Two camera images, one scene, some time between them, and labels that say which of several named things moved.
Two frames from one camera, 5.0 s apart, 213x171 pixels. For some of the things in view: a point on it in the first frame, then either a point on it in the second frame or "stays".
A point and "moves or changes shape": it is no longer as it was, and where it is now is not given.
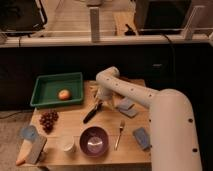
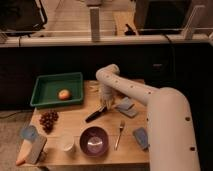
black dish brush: x=89 y=116 moves or changes shape
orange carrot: x=24 y=152 stays
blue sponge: x=142 y=137 stays
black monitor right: x=162 y=17 stays
